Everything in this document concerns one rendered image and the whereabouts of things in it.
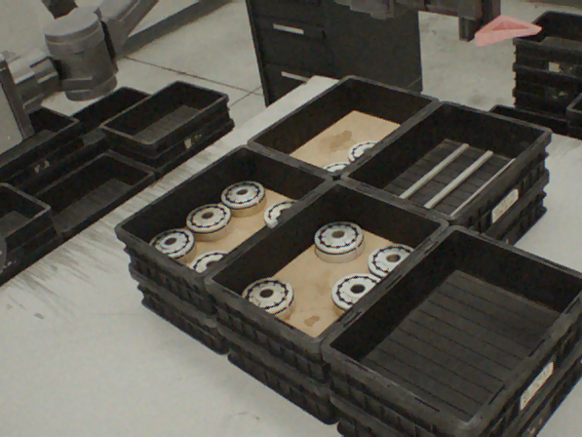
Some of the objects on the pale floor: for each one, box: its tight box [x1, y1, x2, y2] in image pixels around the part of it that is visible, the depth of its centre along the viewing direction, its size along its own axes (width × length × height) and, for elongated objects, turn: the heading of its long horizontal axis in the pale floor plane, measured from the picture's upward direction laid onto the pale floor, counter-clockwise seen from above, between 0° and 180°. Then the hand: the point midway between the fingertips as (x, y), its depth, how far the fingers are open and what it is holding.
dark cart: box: [245, 0, 423, 107], centre depth 339 cm, size 60×45×90 cm
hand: (533, 6), depth 96 cm, fingers open, 6 cm apart
